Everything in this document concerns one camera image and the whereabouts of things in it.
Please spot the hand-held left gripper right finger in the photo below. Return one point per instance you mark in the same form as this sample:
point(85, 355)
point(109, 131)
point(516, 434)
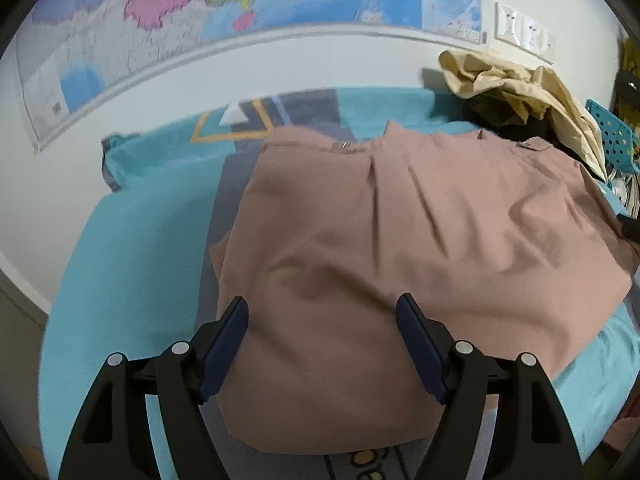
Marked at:
point(422, 350)

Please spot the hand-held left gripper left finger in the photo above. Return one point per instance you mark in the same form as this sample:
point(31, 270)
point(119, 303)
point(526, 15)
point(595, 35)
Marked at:
point(225, 350)

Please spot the pink coat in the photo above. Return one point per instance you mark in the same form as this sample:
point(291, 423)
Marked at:
point(400, 220)

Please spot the teal printed bed sheet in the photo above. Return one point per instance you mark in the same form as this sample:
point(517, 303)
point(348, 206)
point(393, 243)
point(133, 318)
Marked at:
point(125, 260)

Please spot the beige cabinet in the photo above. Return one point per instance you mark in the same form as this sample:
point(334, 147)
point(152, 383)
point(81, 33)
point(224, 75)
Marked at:
point(15, 310)

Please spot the black cloth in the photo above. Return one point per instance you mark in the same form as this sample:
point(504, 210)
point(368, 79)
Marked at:
point(530, 130)

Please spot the beige coat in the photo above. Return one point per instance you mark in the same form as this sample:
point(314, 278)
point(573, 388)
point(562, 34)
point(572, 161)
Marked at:
point(510, 80)

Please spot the teal plastic basket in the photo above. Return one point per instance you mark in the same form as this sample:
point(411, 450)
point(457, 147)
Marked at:
point(617, 135)

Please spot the white wall socket panel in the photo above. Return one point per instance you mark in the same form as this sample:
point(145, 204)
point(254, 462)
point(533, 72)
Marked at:
point(525, 32)

